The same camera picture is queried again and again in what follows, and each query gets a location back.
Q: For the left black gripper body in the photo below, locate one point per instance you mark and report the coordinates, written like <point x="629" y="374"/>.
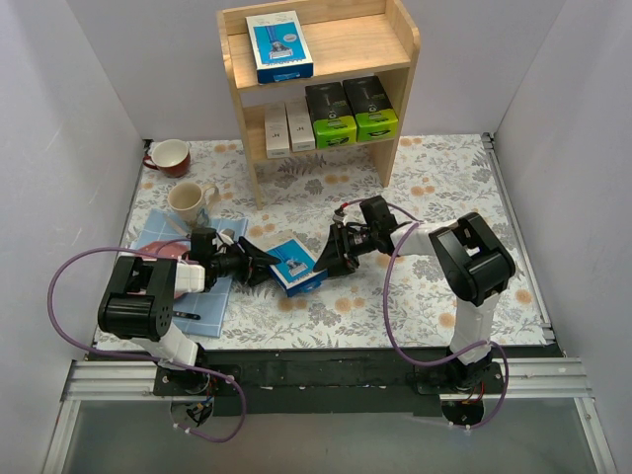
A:
<point x="247" y="264"/>

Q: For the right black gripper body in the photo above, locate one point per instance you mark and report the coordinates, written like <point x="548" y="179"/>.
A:
<point x="339" y="248"/>

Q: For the blue Harry's razor pack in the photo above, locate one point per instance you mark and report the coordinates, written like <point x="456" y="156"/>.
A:
<point x="279" y="46"/>
<point x="295" y="271"/>

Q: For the green black Gillette razor box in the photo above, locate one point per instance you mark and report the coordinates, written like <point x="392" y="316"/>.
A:
<point x="374" y="115"/>
<point x="332" y="119"/>

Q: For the white Harry's razor box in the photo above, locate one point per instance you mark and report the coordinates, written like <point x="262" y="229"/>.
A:
<point x="300" y="129"/>

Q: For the long white Harry's box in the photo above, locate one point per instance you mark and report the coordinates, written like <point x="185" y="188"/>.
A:
<point x="276" y="131"/>

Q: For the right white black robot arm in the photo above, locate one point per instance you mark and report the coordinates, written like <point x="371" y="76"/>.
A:
<point x="475" y="264"/>

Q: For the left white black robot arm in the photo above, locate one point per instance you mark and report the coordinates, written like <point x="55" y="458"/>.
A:
<point x="138" y="303"/>

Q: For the wooden two-tier shelf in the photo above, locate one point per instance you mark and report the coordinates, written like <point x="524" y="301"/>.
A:
<point x="346" y="39"/>

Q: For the pink dotted plate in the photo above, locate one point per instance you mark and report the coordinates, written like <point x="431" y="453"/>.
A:
<point x="166" y="249"/>

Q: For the floral patterned tablecloth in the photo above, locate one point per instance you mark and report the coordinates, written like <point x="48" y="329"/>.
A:
<point x="435" y="178"/>

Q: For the cream ceramic mug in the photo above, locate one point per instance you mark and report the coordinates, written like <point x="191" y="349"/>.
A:
<point x="193" y="202"/>

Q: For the blue checked cloth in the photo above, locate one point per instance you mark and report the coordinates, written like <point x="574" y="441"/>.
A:
<point x="208" y="306"/>

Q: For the red ceramic mug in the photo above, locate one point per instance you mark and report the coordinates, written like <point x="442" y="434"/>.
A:
<point x="172" y="157"/>

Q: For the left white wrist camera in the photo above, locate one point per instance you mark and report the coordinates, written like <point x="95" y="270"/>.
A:
<point x="226" y="236"/>

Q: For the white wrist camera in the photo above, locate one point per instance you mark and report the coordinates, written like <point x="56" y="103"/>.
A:
<point x="340" y="217"/>
<point x="226" y="236"/>

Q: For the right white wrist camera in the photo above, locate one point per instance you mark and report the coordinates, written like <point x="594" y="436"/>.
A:
<point x="340" y="217"/>

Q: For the knife with wooden handle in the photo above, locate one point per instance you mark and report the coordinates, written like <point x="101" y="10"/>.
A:
<point x="186" y="315"/>

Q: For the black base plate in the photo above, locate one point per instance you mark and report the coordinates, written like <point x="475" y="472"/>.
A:
<point x="322" y="382"/>

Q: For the aluminium rail frame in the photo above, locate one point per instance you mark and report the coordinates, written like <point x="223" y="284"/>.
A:
<point x="110" y="423"/>

